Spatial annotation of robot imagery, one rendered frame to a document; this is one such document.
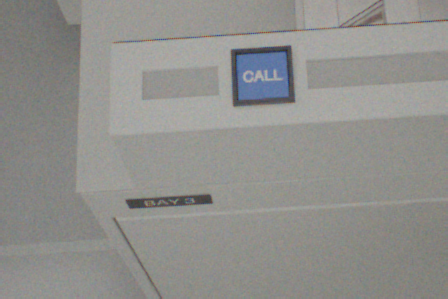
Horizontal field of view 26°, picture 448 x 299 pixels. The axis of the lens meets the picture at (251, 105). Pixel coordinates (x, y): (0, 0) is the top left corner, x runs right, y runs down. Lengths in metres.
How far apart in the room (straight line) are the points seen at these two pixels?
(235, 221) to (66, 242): 0.81
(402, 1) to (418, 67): 0.11
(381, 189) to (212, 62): 0.26
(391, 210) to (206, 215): 0.21
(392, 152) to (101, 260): 1.00
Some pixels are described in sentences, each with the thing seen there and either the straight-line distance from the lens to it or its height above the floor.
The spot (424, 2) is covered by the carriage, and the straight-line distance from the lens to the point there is 1.02.
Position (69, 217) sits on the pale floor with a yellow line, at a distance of 1.90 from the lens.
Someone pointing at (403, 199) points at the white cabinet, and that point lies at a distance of 1.08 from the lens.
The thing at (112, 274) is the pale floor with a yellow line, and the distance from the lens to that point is 1.85.
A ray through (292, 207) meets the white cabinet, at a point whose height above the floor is 0.73.
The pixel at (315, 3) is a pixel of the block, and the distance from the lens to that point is 0.98.
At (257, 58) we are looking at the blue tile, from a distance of 0.89.
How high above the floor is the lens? 1.75
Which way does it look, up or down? 65 degrees down
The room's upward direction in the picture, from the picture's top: 8 degrees counter-clockwise
